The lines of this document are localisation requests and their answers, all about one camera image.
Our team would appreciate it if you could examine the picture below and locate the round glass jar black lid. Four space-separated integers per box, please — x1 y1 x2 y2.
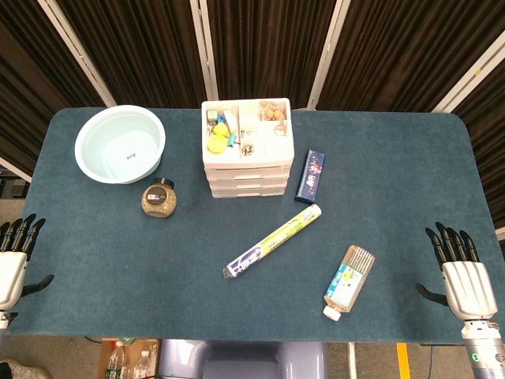
140 178 178 218

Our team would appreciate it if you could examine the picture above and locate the white plastic drawer organizer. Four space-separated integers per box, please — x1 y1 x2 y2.
200 97 296 199

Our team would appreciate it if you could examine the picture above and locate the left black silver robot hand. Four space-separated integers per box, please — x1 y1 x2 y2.
0 214 55 317

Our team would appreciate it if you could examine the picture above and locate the purple robot torso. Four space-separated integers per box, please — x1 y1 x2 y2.
157 339 328 379

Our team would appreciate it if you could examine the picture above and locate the pile of brown walnuts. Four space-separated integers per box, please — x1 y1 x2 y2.
259 99 286 122

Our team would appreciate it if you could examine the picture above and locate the clear plastic water bottle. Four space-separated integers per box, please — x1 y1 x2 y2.
105 341 127 379
133 350 153 379

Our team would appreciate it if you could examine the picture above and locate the white metal frame post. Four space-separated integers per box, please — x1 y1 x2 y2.
189 0 220 102
37 0 118 108
431 47 505 114
0 156 33 184
306 0 353 111

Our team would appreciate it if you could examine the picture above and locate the green blue cling film roll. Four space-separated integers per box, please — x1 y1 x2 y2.
222 204 323 280

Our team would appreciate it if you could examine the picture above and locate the teal felt table mat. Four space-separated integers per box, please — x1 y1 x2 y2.
7 107 499 345

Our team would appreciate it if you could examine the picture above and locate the dark brown pleated curtain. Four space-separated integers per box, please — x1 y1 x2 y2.
0 0 505 230

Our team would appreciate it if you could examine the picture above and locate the light blue plastic basin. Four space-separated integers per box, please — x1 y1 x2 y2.
74 104 166 185

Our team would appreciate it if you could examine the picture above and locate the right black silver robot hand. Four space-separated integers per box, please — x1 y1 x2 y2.
415 222 499 321

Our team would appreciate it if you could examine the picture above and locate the brown cardboard box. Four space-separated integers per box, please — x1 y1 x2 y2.
97 338 161 379

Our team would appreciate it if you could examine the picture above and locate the clear plastic drawer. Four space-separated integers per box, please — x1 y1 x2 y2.
207 175 290 188
209 185 288 199
204 165 292 178

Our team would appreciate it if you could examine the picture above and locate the flat bottle white cap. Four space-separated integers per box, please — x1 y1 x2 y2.
322 244 376 321

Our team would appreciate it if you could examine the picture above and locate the dark blue toothpaste box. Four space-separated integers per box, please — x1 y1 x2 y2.
294 148 327 205

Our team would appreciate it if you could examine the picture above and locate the white table leg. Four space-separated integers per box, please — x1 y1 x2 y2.
346 342 358 379

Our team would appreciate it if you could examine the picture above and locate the grey sneaker shoe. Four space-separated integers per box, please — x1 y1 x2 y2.
0 358 53 379

